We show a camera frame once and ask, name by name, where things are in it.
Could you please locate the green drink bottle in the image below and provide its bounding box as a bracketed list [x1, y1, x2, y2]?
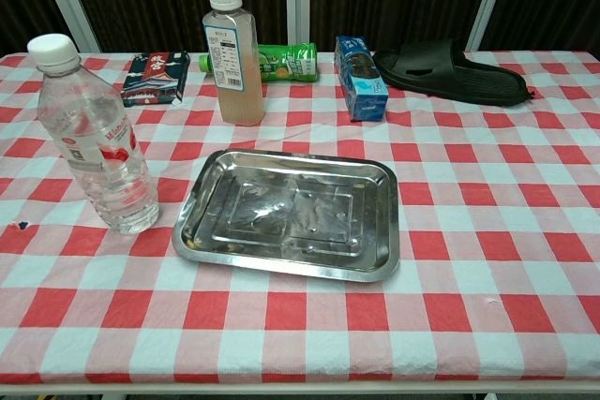
[198, 41, 321, 85]

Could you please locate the stainless steel rectangular tray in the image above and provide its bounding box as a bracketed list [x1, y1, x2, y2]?
[171, 148, 401, 284]

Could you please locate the blue cookie box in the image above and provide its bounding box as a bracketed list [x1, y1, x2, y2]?
[334, 35, 390, 123]

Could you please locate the red white checkered tablecloth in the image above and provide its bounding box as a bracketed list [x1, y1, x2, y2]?
[0, 50, 600, 385]

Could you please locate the pale juice bottle white cap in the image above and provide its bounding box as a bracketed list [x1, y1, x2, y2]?
[202, 0, 266, 127]

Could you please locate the dark box with palace print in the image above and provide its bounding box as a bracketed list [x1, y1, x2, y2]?
[120, 50, 191, 109]

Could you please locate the clear water bottle white cap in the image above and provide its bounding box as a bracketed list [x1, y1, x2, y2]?
[26, 33, 161, 236]

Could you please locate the black rubber slipper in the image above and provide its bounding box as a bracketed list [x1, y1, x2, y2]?
[372, 38, 537, 107]

